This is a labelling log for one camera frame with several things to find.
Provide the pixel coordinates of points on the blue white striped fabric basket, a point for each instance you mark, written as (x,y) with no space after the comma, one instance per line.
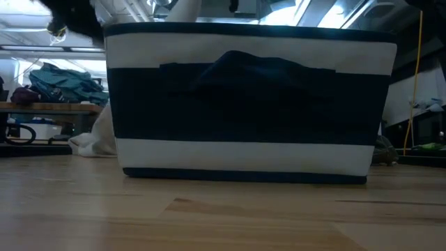
(244,104)

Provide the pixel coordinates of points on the teal clothes pile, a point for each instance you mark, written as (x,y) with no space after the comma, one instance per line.
(66,85)

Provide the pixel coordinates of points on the wooden workbench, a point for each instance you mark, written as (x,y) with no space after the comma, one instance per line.
(48,108)

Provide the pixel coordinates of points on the white storage box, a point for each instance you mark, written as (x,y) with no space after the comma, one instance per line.
(43,131)

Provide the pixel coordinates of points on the dark red bag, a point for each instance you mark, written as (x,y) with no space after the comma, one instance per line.
(24,96)

